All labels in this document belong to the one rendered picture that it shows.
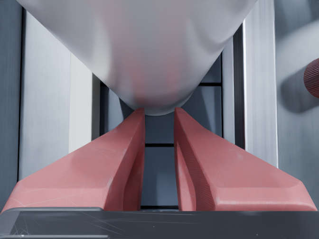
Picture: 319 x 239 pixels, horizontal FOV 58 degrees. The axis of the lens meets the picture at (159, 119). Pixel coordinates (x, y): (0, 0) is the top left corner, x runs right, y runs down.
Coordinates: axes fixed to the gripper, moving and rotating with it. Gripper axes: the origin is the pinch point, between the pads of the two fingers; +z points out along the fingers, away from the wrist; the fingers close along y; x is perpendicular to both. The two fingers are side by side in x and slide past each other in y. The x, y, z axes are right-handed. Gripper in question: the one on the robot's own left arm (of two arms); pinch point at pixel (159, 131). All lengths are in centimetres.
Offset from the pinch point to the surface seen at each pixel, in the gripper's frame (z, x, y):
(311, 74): 10.1, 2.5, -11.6
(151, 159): 3.3, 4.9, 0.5
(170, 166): 3.1, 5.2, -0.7
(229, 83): 6.5, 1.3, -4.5
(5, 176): 4.9, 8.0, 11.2
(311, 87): 9.9, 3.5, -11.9
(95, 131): 2.4, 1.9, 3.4
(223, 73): 7.0, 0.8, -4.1
